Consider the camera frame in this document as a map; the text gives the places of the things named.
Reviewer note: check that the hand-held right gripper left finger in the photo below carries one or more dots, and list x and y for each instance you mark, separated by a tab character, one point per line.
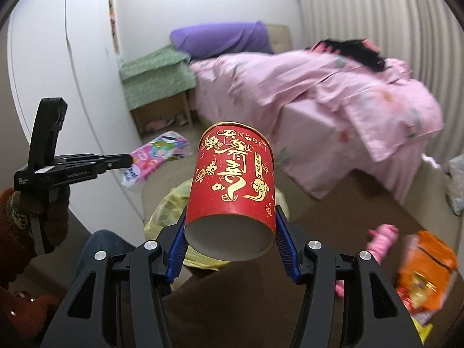
177	250

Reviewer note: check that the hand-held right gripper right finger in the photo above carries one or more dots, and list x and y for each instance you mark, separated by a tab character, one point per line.
284	243

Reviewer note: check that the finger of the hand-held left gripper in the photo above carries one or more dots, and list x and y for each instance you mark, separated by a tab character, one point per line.
108	158
116	168

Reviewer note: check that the pink and white printed packet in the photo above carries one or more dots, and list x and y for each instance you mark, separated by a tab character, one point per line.
156	159

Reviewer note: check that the red paper cup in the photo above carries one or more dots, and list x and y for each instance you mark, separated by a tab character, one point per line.
232	188

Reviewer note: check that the orange snack packet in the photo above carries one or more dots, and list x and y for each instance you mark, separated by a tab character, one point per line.
426	272

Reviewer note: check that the person's left forearm brown sleeve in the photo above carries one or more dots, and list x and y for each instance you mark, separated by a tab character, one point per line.
14	246

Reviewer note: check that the person's left hand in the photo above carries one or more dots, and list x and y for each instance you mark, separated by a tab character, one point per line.
60	217

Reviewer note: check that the pink slipper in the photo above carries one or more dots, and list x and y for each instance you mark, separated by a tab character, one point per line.
157	124

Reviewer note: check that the person's leg in blue jeans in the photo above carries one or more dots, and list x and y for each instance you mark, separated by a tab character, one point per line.
105	243

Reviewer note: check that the white slipper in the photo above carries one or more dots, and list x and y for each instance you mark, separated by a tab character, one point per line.
181	119

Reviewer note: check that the wooden nightstand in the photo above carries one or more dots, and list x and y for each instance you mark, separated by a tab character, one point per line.
181	108

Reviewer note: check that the pink caterpillar toy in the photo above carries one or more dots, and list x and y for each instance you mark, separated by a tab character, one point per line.
382	241

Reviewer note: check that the green checked cloth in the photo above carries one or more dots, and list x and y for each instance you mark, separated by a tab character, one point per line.
156	72

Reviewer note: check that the pink bed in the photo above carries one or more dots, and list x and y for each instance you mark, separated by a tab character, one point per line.
326	134

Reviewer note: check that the pink floral duvet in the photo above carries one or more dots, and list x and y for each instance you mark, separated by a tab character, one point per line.
308	90

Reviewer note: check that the purple pillow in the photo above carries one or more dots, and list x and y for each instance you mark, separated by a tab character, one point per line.
221	38

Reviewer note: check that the person's brown fuzzy garment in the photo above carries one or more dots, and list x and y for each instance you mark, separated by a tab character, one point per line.
25	315

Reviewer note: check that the white plastic bag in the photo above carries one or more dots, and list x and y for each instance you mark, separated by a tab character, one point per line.
456	185

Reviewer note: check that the black and pink garment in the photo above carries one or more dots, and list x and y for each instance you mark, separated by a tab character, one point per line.
348	52

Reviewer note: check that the beige headboard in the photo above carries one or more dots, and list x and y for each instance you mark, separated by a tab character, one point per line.
281	36

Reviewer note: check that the white pleated curtain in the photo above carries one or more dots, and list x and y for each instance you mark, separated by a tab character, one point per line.
380	14

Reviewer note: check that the colourful wall poster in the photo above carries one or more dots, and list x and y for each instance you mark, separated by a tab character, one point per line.
114	11

